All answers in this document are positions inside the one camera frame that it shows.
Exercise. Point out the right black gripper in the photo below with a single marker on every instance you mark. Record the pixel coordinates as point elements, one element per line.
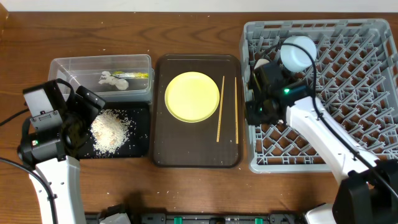
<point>252,117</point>

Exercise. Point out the wooden chopstick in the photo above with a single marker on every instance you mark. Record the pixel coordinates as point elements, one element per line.
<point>236,111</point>
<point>220,111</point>

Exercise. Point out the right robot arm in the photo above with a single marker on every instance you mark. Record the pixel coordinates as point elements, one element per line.
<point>367,185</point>

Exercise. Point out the light blue bowl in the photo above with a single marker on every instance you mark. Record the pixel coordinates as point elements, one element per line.
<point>295,59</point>

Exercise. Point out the small white green cup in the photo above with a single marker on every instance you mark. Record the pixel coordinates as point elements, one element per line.
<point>260,63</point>

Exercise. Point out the dark brown serving tray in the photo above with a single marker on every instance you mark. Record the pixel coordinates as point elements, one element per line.
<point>175,143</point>

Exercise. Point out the crumpled white tissue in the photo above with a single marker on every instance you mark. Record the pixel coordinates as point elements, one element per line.
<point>108,78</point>

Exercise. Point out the yellow plate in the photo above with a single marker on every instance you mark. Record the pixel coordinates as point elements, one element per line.
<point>192,97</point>

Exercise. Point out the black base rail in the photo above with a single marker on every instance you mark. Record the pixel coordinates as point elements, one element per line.
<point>163,217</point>

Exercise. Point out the cooked rice pile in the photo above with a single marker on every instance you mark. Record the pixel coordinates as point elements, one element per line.
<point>110,131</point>

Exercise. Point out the grey dishwasher rack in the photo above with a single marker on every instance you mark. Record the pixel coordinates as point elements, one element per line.
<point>356,79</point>

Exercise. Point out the green yellow wrapper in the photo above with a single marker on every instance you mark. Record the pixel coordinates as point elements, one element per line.
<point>130,75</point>

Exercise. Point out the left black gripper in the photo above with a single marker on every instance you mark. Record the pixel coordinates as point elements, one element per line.
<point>88,101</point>

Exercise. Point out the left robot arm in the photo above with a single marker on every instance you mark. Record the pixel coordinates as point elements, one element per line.
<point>51,139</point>

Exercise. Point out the clear plastic waste bin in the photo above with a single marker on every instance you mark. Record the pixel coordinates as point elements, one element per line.
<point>87,71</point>

